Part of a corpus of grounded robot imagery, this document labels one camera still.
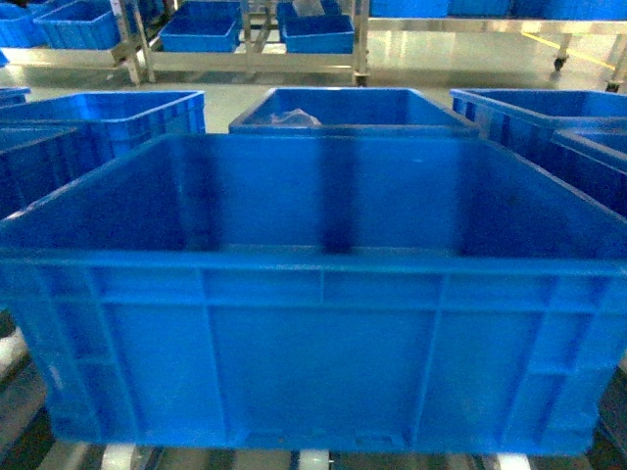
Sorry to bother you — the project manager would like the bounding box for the blue crate far left background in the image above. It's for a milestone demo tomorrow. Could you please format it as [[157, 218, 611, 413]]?
[[1, 1, 121, 50]]

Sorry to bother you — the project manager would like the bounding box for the blue crate with plastic bag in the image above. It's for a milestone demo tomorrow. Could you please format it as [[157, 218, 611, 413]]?
[[228, 87, 479, 137]]

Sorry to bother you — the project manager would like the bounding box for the large blue plastic crate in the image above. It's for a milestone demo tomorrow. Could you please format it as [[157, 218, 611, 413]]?
[[1, 134, 626, 455]]

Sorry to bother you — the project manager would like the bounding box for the blue crates row top right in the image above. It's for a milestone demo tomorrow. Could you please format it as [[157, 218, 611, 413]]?
[[370, 0, 626, 21]]

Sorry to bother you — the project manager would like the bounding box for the blue crate near right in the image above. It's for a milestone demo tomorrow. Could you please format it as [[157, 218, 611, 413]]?
[[552, 129, 626, 216]]

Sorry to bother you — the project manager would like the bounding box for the blue crate on left shelf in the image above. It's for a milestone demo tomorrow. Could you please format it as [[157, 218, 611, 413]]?
[[1, 90, 206, 172]]

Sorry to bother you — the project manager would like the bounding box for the blue crate far right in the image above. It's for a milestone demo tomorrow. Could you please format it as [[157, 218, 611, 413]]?
[[450, 88, 626, 163]]

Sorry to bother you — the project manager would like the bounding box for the blue crate on cart left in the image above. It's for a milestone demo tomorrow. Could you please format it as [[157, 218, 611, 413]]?
[[160, 1, 242, 53]]

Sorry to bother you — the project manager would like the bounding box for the blue crate on cart right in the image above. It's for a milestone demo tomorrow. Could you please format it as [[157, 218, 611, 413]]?
[[276, 1, 355, 55]]

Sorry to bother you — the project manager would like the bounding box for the blue crate near left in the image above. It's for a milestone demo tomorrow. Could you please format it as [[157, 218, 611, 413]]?
[[1, 125, 91, 218]]

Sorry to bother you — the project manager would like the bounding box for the blue crate on cart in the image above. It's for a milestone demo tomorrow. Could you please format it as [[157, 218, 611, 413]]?
[[160, 1, 242, 53], [276, 1, 355, 55]]

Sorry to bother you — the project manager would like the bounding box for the steel cart rack background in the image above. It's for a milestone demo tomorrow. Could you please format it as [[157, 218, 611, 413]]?
[[109, 1, 369, 87]]

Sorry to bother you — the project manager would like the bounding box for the clear plastic bag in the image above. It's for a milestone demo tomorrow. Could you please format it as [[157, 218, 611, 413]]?
[[269, 109, 321, 127]]

